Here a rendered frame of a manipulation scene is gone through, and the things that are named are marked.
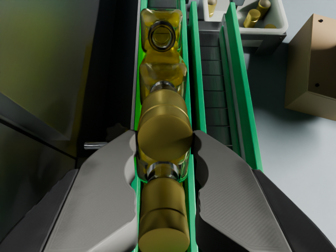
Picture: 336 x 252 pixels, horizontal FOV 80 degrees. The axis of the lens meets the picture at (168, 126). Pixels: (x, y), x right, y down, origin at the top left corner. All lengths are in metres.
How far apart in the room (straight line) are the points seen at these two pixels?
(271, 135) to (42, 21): 0.52
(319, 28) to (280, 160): 0.35
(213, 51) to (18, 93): 0.39
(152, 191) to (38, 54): 0.17
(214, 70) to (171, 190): 0.34
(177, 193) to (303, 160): 0.48
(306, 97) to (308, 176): 0.19
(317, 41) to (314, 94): 0.15
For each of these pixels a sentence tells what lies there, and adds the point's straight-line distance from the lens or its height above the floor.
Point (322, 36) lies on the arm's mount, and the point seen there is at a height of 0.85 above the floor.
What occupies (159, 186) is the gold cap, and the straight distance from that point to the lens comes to 0.16.
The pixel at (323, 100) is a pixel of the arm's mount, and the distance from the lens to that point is 0.61.
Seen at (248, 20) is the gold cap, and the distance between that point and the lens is 0.71.
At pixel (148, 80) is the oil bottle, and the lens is 0.22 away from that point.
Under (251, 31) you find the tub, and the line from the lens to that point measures 0.62.
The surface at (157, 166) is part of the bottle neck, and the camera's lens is 0.18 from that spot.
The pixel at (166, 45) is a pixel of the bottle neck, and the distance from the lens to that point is 0.23.
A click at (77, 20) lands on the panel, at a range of 0.34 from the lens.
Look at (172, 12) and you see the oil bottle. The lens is 0.29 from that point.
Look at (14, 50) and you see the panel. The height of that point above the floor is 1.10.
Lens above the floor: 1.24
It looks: 69 degrees down
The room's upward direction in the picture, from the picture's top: 6 degrees clockwise
